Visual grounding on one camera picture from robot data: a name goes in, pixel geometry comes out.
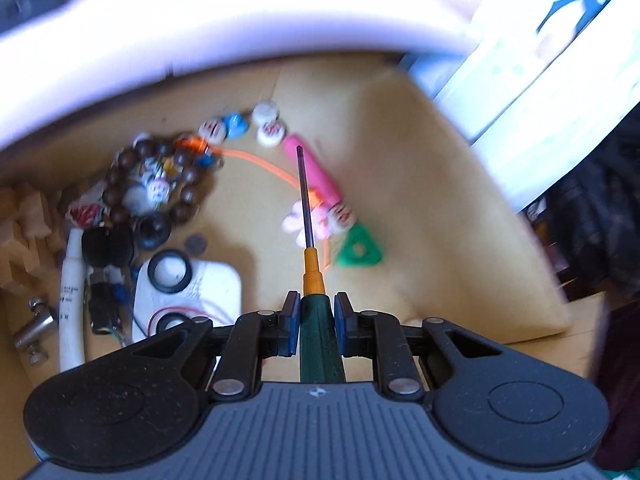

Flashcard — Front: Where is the red white packet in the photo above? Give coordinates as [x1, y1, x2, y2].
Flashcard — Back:
[66, 202, 107, 227]

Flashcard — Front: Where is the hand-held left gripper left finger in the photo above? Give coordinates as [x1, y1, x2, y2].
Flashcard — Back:
[132, 290, 301, 402]

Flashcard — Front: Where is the green triangle plastic piece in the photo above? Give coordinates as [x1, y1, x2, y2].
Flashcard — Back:
[334, 224, 387, 268]

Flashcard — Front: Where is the plain white bottle cap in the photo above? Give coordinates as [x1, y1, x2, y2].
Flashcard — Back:
[251, 102, 279, 127]

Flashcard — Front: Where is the blue bottle cap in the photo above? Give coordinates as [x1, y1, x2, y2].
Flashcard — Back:
[222, 112, 249, 139]

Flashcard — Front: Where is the brown wooden bead bracelet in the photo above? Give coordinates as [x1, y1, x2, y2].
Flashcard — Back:
[101, 135, 217, 227]

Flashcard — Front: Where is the pile of wooden blocks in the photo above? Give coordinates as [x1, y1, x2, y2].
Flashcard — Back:
[0, 184, 67, 292]

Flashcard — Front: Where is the white tube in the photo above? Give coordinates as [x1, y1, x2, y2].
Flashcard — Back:
[58, 227, 87, 372]

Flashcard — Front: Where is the orange cord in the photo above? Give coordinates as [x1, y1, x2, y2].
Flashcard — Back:
[207, 145, 333, 273]

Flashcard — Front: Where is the white desk edge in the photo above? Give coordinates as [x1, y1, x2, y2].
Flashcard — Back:
[0, 0, 483, 148]

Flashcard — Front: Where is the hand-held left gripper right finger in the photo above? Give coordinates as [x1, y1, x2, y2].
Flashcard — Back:
[334, 290, 506, 402]

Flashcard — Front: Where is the black round cap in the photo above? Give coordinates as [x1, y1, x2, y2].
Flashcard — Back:
[81, 226, 134, 267]

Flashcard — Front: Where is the white plastic box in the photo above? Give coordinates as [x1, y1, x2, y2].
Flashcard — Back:
[131, 259, 244, 347]

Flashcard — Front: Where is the black electronic part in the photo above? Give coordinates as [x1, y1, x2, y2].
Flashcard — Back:
[86, 266, 127, 337]

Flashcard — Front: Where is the large black rubber ring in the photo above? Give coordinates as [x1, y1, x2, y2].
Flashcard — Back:
[148, 250, 194, 292]

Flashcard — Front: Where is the green orange handle screwdriver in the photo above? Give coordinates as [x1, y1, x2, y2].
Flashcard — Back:
[295, 145, 348, 386]

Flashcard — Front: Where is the metal knob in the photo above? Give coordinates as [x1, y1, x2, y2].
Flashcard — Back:
[13, 297, 59, 365]

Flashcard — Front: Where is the white red print bottle cap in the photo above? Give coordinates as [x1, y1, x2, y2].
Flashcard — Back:
[327, 202, 357, 232]
[198, 117, 226, 142]
[257, 120, 287, 147]

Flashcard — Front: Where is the dark cloth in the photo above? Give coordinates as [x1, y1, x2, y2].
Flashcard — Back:
[525, 125, 640, 301]

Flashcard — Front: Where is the pink flower charm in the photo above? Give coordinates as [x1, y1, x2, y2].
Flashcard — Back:
[281, 204, 328, 238]

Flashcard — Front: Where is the pink tube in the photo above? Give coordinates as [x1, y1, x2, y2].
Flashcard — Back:
[282, 134, 345, 207]

